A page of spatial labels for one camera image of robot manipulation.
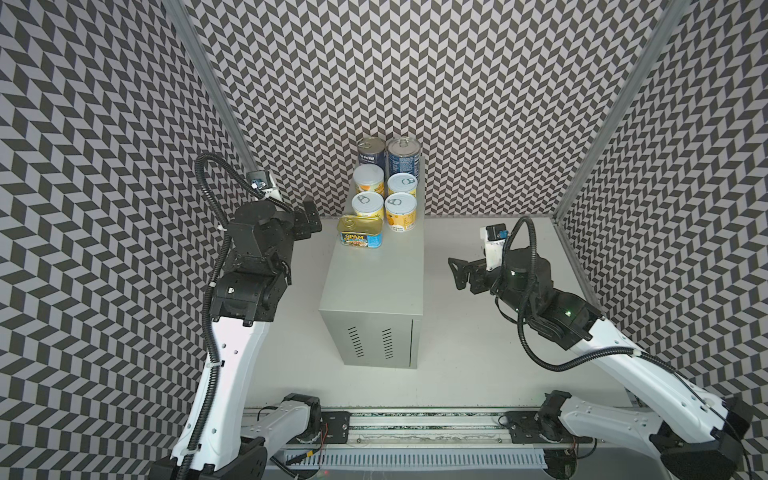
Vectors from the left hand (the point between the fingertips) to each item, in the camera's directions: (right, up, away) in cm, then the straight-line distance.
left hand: (286, 203), depth 61 cm
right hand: (+39, -13, +8) cm, 42 cm away
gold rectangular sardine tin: (+14, -5, +10) cm, 18 cm away
